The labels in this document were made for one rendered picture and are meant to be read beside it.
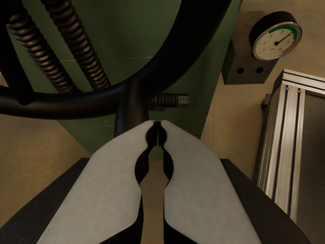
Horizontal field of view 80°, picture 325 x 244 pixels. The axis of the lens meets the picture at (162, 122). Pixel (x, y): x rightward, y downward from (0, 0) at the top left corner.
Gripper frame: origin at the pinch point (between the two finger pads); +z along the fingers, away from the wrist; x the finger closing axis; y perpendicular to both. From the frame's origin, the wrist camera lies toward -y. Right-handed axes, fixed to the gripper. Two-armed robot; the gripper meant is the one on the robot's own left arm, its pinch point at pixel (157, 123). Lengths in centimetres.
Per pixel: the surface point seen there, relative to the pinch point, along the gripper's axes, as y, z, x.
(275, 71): 25, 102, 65
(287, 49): -1.0, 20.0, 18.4
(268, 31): -3.6, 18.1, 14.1
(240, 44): -0.9, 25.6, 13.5
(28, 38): -3.6, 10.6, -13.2
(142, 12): -5.6, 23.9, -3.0
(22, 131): 47, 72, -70
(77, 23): -4.8, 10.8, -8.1
